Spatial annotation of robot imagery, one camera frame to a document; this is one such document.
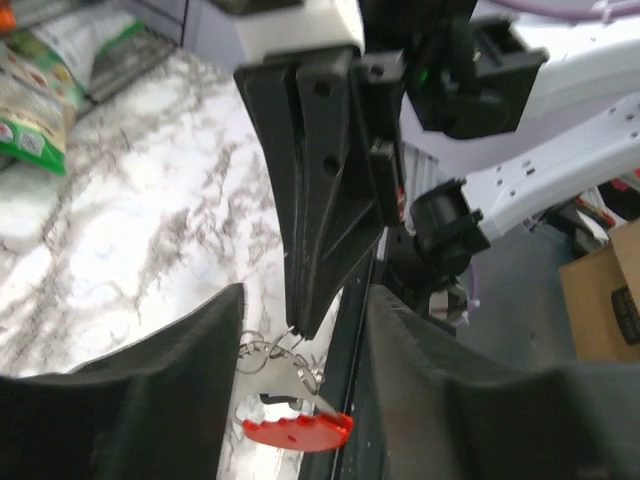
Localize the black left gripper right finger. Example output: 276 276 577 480
366 285 639 479

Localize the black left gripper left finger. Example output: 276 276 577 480
1 284 245 479

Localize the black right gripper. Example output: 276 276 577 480
233 0 549 341

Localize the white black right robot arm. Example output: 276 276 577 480
228 1 639 339

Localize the cardboard box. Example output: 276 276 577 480
560 221 639 362

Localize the green white snack packet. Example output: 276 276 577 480
1 3 143 175

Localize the black metal base rail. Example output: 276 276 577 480
299 227 404 480

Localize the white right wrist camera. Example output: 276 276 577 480
212 0 365 63

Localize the black wire basket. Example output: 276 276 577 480
14 0 181 104

